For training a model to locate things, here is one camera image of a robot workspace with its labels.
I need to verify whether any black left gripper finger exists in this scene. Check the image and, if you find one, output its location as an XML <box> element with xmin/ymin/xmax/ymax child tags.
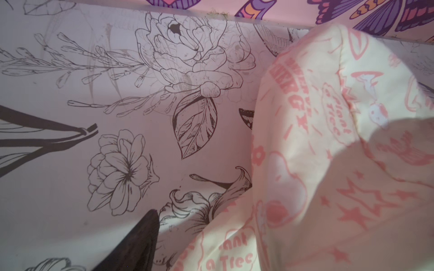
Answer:
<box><xmin>93</xmin><ymin>210</ymin><xmax>160</xmax><ymax>271</ymax></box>

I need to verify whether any pink printed hooded jacket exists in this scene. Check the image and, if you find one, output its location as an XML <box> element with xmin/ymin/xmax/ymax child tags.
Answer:
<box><xmin>174</xmin><ymin>24</ymin><xmax>434</xmax><ymax>271</ymax></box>

